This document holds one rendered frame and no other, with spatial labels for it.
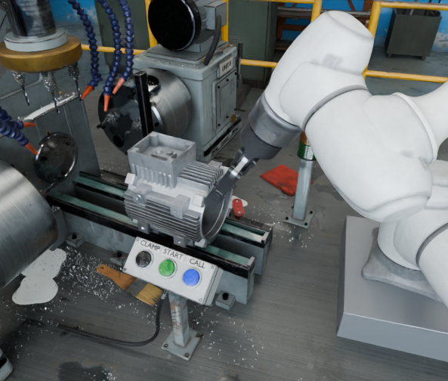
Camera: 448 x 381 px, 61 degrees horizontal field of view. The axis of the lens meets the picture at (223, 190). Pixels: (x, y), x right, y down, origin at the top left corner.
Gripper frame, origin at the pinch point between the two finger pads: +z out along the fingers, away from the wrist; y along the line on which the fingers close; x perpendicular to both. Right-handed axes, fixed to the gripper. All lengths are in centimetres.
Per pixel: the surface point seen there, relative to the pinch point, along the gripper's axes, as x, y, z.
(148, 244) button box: -4.2, 16.2, 5.0
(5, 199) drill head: -31.5, 21.6, 15.2
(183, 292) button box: 6.1, 20.6, 2.8
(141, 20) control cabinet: -174, -286, 158
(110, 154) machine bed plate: -43, -40, 60
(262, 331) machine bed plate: 27.7, 6.1, 19.1
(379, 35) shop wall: 34, -519, 90
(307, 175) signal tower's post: 16.3, -34.2, 5.4
